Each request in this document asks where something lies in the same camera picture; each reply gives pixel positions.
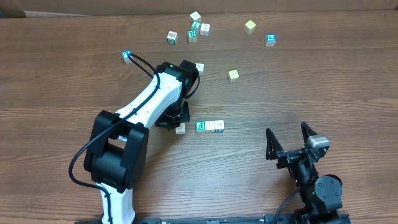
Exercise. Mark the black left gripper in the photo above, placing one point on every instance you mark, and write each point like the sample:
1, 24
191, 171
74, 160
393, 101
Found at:
185, 116

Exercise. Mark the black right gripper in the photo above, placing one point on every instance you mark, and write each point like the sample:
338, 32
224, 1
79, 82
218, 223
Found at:
275, 152

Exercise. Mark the red letter wooden block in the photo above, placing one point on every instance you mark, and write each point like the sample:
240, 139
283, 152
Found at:
180, 129

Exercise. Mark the green C wooden block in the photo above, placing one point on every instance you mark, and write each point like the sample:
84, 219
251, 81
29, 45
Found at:
200, 127

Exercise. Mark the plain wooden picture block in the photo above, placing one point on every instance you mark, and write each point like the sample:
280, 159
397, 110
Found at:
209, 126

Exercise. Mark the blue side wooden block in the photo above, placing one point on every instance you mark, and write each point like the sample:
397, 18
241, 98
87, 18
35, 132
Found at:
219, 126

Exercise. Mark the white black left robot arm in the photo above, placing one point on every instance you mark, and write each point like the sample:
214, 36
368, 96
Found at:
116, 155

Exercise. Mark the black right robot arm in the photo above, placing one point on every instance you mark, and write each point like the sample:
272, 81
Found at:
321, 196

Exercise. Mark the white picture wooden block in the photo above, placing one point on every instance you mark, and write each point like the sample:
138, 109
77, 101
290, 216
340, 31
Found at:
200, 67

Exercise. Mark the yellow top wooden block near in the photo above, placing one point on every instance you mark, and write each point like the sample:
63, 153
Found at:
233, 76

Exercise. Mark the yellow wooden block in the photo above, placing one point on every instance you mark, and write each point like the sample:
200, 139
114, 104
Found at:
250, 27
233, 76

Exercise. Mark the green B wooden block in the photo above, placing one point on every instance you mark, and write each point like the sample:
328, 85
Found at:
172, 37

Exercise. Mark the green R wooden block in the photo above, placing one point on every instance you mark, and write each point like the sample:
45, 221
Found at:
192, 36

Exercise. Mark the blue top wooden block left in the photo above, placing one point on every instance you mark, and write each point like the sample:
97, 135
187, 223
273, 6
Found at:
125, 55

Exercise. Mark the white X wooden block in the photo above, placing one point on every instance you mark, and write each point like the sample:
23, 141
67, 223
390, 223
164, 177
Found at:
205, 29

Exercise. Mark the green L wooden block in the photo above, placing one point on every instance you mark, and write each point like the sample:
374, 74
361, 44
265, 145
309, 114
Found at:
195, 25

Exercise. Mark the white top block back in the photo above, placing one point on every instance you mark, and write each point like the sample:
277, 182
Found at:
195, 16

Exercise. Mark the blue top wooden block right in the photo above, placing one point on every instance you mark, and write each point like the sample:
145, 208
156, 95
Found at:
270, 40

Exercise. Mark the yellow top wooden block far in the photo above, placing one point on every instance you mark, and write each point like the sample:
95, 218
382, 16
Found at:
250, 27

